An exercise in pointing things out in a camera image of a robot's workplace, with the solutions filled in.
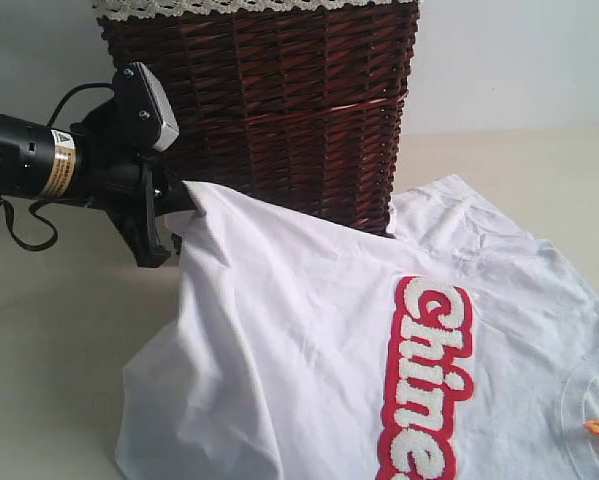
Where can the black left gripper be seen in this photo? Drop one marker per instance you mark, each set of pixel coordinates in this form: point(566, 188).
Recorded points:
point(123, 177)

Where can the white t-shirt with red lettering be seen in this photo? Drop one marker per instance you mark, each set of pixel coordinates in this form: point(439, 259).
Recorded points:
point(462, 347)

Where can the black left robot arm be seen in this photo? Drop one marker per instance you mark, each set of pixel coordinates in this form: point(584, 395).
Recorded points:
point(41, 164)

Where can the dark brown wicker basket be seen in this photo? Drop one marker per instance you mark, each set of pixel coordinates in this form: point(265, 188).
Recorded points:
point(301, 109)

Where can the grey fabric liner lace trim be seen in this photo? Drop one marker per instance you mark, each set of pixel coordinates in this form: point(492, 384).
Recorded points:
point(119, 10)

